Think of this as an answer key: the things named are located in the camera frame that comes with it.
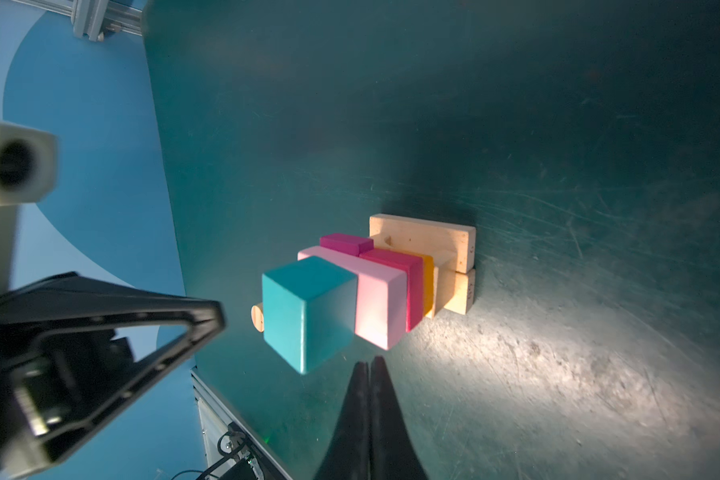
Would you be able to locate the orange rectangular block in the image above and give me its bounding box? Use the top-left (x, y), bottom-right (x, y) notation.
top-left (419, 254), bottom-right (435, 318)

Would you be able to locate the pink rectangular block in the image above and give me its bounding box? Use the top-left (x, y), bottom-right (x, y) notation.
top-left (297, 246), bottom-right (405, 350)

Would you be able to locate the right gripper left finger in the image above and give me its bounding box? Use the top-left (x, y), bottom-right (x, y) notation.
top-left (315, 362), bottom-right (371, 480)

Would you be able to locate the natural wood block long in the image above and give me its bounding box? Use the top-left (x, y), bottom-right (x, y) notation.
top-left (369, 214), bottom-right (476, 273)

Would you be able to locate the magenta cube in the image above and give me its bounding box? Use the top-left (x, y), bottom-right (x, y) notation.
top-left (320, 233), bottom-right (374, 257)
top-left (360, 248), bottom-right (425, 333)

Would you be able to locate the natural wood block diagonal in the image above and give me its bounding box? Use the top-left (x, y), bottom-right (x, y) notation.
top-left (425, 250), bottom-right (457, 319)

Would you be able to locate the small wood cylinder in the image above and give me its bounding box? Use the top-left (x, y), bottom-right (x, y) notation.
top-left (250, 303), bottom-right (265, 332)

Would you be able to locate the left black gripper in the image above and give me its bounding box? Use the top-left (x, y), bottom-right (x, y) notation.
top-left (0, 272), bottom-right (226, 478)

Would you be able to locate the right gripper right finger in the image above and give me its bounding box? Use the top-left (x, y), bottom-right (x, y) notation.
top-left (370, 356), bottom-right (427, 480)

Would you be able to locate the left aluminium frame post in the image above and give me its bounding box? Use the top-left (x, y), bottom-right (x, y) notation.
top-left (14, 0), bottom-right (142, 42)

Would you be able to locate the aluminium front rail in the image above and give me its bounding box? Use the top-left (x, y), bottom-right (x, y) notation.
top-left (191, 368), bottom-right (292, 479)

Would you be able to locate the teal cube block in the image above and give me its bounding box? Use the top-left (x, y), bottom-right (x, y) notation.
top-left (262, 256), bottom-right (358, 375)

